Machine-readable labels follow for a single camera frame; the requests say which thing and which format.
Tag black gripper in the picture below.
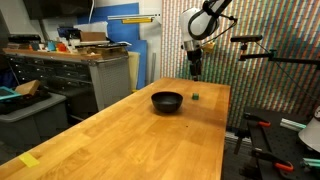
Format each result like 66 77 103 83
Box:
186 48 204 83

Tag black bowl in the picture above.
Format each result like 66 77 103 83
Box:
150 91 185 114

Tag light wooden block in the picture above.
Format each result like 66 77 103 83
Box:
14 79 42 97

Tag cream foam panel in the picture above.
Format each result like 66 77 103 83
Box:
127 51 142 92

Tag orange black bar clamp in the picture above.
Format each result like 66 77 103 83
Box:
250 147 295 173
242 112 272 129

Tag blue foam board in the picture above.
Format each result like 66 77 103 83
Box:
76 2 148 91

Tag yellow spirit level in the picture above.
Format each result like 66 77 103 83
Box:
121 17 155 25

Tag aluminium extrusion bar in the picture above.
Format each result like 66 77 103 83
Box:
301 157 320 170
279 117 307 132

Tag brown cardboard box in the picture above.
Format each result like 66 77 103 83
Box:
79 30 108 43

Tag black perforated breadboard plate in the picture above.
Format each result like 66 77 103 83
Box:
244 106 320 180

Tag grey drawer cabinet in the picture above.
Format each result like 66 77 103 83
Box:
5 53 132 113

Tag orange small container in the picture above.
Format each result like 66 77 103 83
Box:
55 42 68 53

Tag teal small container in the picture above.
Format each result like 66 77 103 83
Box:
46 40 57 52

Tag grey plastic storage bin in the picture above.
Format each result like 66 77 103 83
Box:
0 92 70 148

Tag black device on cabinet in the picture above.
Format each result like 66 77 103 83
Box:
7 33 42 45

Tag yellow sticky note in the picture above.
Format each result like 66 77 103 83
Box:
17 152 41 169

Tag teal plastic tray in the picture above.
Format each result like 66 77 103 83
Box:
0 86 22 102

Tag yellow wrist camera mount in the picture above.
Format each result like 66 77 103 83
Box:
201 41 217 55

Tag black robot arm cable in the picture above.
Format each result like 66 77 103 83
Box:
199 12 240 48

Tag black stereo camera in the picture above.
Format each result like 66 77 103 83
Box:
230 34 264 44

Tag aluminium extrusion rail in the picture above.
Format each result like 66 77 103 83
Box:
224 131 252 145

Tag white wall rail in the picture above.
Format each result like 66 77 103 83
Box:
106 13 162 21

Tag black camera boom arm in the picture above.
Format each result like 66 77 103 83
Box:
237 42 320 72

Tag black wall monitor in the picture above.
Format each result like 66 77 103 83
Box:
22 0 95 21

